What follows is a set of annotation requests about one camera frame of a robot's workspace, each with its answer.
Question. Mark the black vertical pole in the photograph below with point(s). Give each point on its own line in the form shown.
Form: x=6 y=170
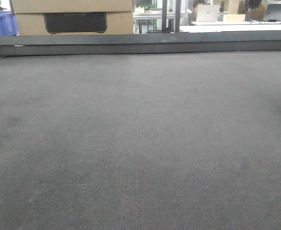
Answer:
x=177 y=15
x=164 y=16

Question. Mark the person in grey hoodie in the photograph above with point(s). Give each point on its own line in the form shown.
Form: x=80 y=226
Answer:
x=191 y=16

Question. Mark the upper cardboard box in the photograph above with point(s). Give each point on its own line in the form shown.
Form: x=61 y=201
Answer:
x=41 y=6

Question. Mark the grey laptop right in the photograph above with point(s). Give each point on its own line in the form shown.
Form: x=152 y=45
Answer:
x=273 y=12

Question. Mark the lower cardboard box black label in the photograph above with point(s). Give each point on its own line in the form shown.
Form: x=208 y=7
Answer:
x=118 y=23

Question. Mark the dark metal table rail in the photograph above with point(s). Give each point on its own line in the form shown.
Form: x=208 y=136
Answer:
x=183 y=42

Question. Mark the black vertical pole left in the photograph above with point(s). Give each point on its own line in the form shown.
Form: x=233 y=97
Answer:
x=164 y=16

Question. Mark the blue plastic crate background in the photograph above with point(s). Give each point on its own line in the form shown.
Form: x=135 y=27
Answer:
x=8 y=24

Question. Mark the person in brown jacket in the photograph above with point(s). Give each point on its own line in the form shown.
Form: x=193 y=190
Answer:
x=252 y=9

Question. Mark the black vertical pole right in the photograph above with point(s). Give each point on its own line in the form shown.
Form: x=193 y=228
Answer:
x=177 y=15

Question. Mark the white background desk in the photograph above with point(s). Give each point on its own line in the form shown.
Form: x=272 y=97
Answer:
x=202 y=27

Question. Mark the small cardboard box desk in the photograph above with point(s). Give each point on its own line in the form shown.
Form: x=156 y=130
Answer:
x=233 y=18

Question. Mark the silver open laptop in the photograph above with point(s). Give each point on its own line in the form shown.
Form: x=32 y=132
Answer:
x=207 y=13

